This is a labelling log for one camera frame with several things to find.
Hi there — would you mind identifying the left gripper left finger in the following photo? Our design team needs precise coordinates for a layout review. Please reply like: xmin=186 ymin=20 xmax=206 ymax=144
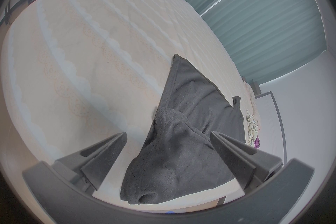
xmin=54 ymin=132 xmax=128 ymax=190

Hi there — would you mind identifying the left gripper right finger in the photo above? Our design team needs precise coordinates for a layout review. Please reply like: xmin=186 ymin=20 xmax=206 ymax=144
xmin=209 ymin=131 xmax=283 ymax=193

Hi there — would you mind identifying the black T-shirt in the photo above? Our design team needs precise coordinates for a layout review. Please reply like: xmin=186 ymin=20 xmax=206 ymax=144
xmin=120 ymin=54 xmax=246 ymax=205

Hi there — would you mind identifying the bed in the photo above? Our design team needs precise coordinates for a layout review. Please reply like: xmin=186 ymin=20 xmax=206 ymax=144
xmin=0 ymin=0 xmax=286 ymax=214

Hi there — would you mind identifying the white printed garment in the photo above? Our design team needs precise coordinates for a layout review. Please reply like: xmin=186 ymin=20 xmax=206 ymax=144
xmin=245 ymin=110 xmax=260 ymax=147

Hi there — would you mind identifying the pale pink pillow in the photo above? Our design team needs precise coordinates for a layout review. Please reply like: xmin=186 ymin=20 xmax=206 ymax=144
xmin=243 ymin=81 xmax=256 ymax=118

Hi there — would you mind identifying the grey bedside table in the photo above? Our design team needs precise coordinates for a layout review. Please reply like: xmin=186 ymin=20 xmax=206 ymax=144
xmin=241 ymin=76 xmax=261 ymax=99

